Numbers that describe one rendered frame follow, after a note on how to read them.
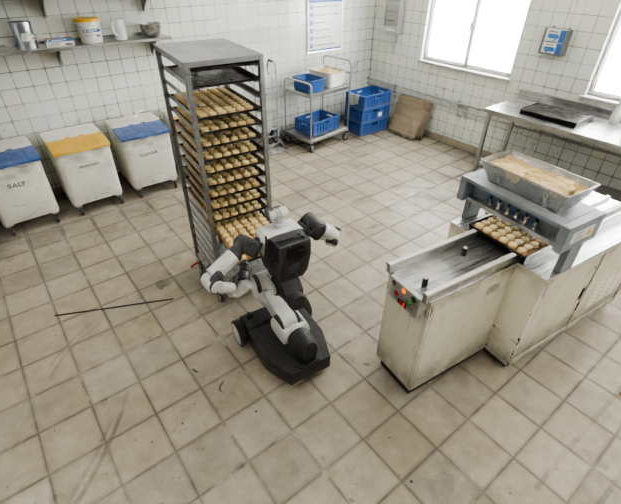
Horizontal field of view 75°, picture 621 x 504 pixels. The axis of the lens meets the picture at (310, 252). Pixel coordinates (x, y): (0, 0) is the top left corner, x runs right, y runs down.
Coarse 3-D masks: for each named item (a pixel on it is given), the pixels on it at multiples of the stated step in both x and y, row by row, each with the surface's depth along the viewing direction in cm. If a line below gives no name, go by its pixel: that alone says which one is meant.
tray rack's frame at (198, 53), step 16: (160, 48) 252; (176, 48) 252; (192, 48) 253; (208, 48) 253; (224, 48) 253; (240, 48) 254; (160, 64) 269; (192, 64) 223; (208, 64) 227; (176, 144) 302; (192, 224) 344; (256, 272) 340
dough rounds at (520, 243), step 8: (480, 224) 258; (488, 224) 259; (496, 224) 258; (504, 224) 260; (488, 232) 252; (496, 232) 250; (504, 232) 250; (512, 232) 251; (504, 240) 243; (512, 240) 246; (520, 240) 243; (528, 240) 244; (536, 240) 244; (512, 248) 240; (520, 248) 237; (528, 248) 237; (536, 248) 240
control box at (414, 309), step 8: (392, 280) 229; (400, 280) 226; (392, 288) 232; (400, 288) 225; (408, 288) 220; (392, 296) 234; (400, 296) 227; (408, 296) 221; (416, 296) 215; (400, 304) 229; (416, 304) 217; (416, 312) 219
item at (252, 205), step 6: (192, 192) 321; (198, 198) 314; (204, 204) 304; (240, 204) 302; (246, 204) 302; (252, 204) 305; (258, 204) 303; (222, 210) 295; (228, 210) 298; (234, 210) 295; (240, 210) 295; (246, 210) 299; (216, 216) 289; (222, 216) 292; (228, 216) 291
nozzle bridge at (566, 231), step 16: (464, 176) 254; (480, 176) 254; (464, 192) 258; (480, 192) 258; (496, 192) 238; (512, 192) 238; (464, 208) 275; (512, 208) 241; (528, 208) 223; (544, 208) 223; (576, 208) 223; (592, 208) 223; (512, 224) 239; (528, 224) 234; (544, 224) 227; (560, 224) 210; (576, 224) 210; (592, 224) 217; (544, 240) 224; (560, 240) 212; (576, 240) 217; (560, 256) 226; (576, 256) 230; (560, 272) 230
